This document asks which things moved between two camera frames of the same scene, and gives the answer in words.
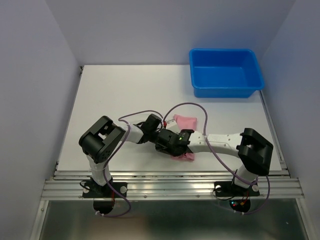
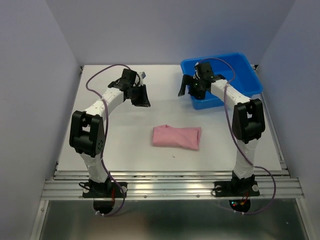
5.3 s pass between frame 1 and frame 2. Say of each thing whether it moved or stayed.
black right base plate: stayed
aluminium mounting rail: stayed
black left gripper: moved
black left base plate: stayed
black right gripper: moved
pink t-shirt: moved
